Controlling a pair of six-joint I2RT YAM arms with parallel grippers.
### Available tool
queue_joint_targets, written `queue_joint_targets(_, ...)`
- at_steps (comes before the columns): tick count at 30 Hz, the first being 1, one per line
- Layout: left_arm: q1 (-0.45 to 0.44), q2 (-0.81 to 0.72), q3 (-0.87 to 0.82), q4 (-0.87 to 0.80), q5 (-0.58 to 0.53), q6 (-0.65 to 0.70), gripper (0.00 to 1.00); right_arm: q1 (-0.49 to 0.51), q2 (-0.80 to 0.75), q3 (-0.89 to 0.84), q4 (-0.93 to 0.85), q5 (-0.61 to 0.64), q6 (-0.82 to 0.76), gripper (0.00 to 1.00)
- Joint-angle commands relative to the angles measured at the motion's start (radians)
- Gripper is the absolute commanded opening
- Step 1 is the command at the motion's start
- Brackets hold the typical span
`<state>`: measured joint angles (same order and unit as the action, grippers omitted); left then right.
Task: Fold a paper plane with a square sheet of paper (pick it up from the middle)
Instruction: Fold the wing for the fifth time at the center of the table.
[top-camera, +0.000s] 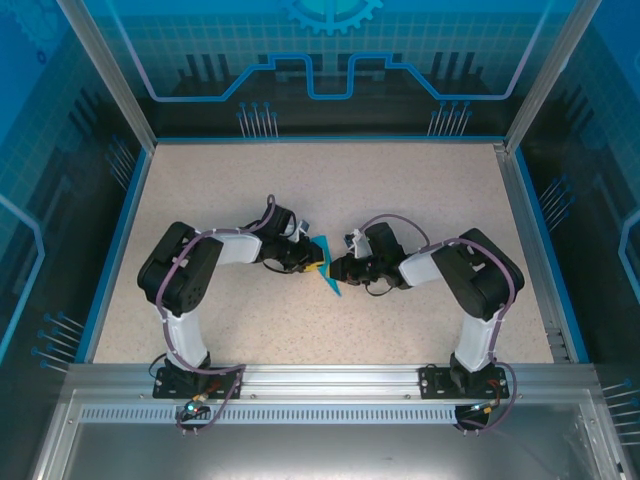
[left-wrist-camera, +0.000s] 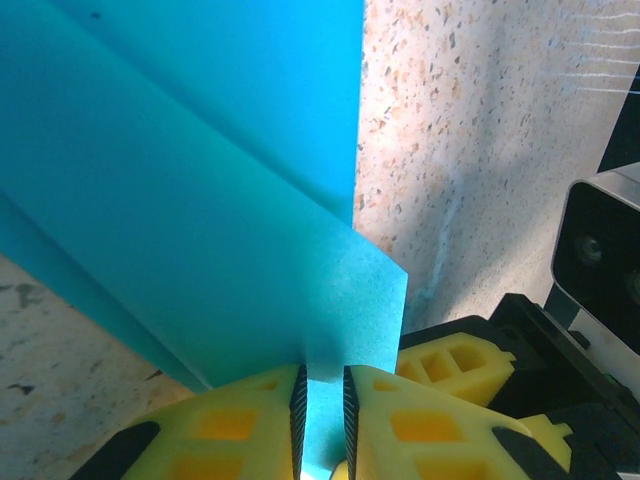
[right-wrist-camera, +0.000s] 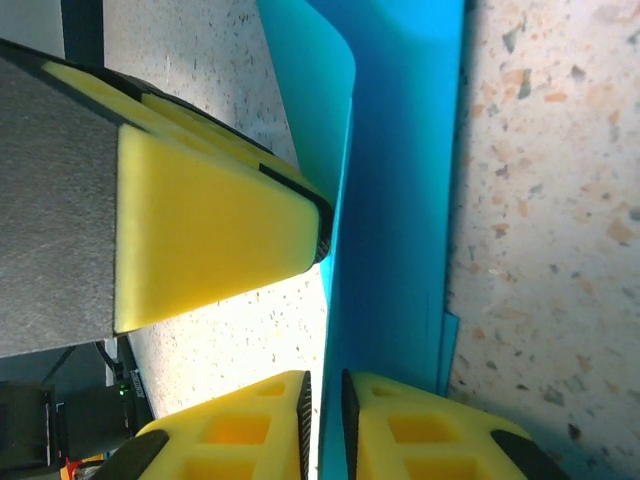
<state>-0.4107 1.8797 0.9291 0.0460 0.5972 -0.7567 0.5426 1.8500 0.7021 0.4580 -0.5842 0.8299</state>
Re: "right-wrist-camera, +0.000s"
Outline blue square paper sheet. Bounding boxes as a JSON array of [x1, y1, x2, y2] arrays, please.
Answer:
[[257, 0, 469, 480]]

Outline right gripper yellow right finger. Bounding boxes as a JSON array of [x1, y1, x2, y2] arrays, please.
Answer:
[[341, 370, 571, 480]]

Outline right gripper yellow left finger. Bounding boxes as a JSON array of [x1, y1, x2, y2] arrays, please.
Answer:
[[92, 369, 314, 480]]

